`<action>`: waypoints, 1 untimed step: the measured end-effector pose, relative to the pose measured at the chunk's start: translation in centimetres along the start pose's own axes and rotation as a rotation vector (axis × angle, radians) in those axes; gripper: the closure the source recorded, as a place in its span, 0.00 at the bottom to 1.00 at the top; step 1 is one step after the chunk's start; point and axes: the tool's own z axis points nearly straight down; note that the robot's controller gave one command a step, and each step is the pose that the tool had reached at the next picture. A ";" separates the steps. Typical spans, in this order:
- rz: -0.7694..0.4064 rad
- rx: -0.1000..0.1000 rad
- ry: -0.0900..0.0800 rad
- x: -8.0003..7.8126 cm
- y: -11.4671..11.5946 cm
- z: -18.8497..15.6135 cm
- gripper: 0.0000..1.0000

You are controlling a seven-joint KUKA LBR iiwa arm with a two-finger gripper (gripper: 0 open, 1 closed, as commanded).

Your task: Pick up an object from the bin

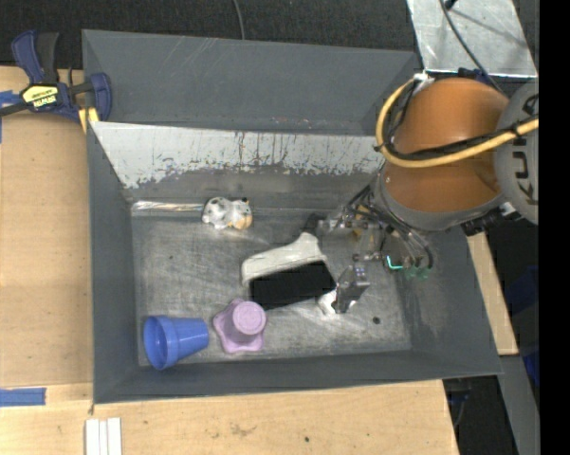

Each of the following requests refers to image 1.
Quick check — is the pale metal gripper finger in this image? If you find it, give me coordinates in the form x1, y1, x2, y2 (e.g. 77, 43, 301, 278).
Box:
346, 264, 372, 313
335, 265, 357, 314

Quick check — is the purple star-rimmed cup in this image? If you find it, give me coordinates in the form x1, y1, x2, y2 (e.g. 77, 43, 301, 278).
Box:
211, 298, 268, 355

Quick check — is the white spotted toy animal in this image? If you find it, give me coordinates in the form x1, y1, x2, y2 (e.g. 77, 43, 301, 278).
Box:
201, 196, 254, 231

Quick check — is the grey metal bin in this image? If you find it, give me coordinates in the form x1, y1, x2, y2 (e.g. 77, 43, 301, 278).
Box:
81, 28, 505, 405

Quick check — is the blue plastic cup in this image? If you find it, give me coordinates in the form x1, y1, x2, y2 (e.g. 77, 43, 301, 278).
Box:
142, 315, 211, 372

